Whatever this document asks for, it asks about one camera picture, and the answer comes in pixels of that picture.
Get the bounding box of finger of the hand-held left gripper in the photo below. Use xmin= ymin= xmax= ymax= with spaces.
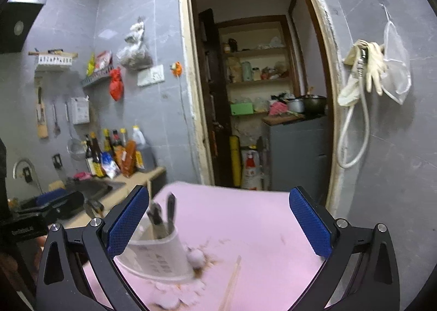
xmin=46 ymin=191 xmax=85 ymax=221
xmin=19 ymin=190 xmax=69 ymax=212

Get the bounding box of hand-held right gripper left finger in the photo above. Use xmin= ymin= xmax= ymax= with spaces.
xmin=36 ymin=185 xmax=150 ymax=311

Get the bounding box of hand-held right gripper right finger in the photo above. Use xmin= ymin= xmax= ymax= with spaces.
xmin=289 ymin=186 xmax=401 ymax=311

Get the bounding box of white plastic utensil basket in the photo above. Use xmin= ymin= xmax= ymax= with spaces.
xmin=127 ymin=224 xmax=198 ymax=281

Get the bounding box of stainless steel knife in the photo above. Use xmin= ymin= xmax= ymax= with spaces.
xmin=166 ymin=193 xmax=177 ymax=234

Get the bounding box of wooden chopstick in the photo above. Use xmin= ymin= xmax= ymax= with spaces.
xmin=217 ymin=261 xmax=240 ymax=311
xmin=218 ymin=256 xmax=241 ymax=311

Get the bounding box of person's left hand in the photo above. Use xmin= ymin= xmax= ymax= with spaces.
xmin=0 ymin=234 xmax=46 ymax=277

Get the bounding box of stainless steel sink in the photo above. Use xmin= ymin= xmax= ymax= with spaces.
xmin=68 ymin=179 xmax=118 ymax=209

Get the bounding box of metal faucet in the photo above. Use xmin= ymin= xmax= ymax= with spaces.
xmin=13 ymin=158 xmax=44 ymax=195

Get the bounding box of dark soy sauce bottle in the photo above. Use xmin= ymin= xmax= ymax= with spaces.
xmin=89 ymin=131 xmax=105 ymax=178
xmin=103 ymin=129 xmax=115 ymax=158

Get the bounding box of beige kitchen counter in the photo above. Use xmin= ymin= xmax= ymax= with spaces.
xmin=63 ymin=166 xmax=167 ymax=230

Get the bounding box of blue white seasoning packet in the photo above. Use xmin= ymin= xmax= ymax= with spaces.
xmin=102 ymin=152 xmax=121 ymax=178

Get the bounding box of orange brown packet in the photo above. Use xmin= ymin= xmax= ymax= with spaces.
xmin=122 ymin=140 xmax=138 ymax=177

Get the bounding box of grey cabinet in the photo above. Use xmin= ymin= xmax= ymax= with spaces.
xmin=264 ymin=116 xmax=333 ymax=195

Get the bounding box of large cooking oil jug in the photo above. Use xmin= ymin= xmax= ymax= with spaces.
xmin=131 ymin=125 xmax=156 ymax=171

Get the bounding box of hanging metal peeler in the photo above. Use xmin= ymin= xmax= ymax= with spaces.
xmin=51 ymin=103 xmax=61 ymax=137

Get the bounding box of red-capped sauce bottle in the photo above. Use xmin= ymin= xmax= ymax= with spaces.
xmin=112 ymin=129 xmax=124 ymax=161

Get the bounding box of white red rice bag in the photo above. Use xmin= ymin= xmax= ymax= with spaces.
xmin=241 ymin=149 xmax=265 ymax=191

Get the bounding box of wooden hanging board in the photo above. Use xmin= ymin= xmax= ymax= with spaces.
xmin=36 ymin=87 xmax=49 ymax=139

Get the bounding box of white hanging box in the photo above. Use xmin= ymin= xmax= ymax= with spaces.
xmin=71 ymin=96 xmax=91 ymax=124

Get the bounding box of yellow roll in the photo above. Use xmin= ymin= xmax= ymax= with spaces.
xmin=229 ymin=135 xmax=241 ymax=187

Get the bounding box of steel pot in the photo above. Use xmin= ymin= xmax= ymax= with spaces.
xmin=286 ymin=98 xmax=305 ymax=113

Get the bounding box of pink folded cloth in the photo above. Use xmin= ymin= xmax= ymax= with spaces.
xmin=269 ymin=101 xmax=289 ymax=116

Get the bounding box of black cooking pot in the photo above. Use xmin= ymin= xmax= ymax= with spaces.
xmin=303 ymin=94 xmax=327 ymax=114

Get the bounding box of red plastic bag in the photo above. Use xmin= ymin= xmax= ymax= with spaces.
xmin=109 ymin=67 xmax=123 ymax=101

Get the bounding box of green box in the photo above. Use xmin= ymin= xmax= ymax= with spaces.
xmin=230 ymin=102 xmax=255 ymax=116

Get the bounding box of cream rubber glove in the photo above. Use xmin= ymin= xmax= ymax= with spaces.
xmin=365 ymin=42 xmax=388 ymax=96
xmin=338 ymin=39 xmax=368 ymax=107

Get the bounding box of red snack packet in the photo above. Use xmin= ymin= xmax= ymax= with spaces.
xmin=95 ymin=51 xmax=113 ymax=71

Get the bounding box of wooden shelf unit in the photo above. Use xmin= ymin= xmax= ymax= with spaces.
xmin=215 ymin=15 xmax=301 ymax=120

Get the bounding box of clear bag of dried goods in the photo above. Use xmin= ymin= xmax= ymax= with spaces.
xmin=116 ymin=17 xmax=153 ymax=71

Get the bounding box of black range hood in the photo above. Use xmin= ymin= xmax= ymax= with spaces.
xmin=0 ymin=0 xmax=52 ymax=55

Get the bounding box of clear mesh bag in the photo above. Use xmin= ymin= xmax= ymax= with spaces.
xmin=382 ymin=5 xmax=412 ymax=105

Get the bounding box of white hose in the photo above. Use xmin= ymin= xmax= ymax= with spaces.
xmin=337 ymin=58 xmax=371 ymax=169

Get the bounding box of metal wall rack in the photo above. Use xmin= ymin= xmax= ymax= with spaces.
xmin=81 ymin=64 xmax=115 ymax=89

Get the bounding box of white wall basket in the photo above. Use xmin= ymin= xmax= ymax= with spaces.
xmin=29 ymin=49 xmax=78 ymax=71

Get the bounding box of white wall socket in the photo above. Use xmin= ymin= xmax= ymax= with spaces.
xmin=137 ymin=64 xmax=165 ymax=87

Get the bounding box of wooden door frame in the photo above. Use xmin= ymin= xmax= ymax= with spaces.
xmin=178 ymin=0 xmax=354 ymax=219

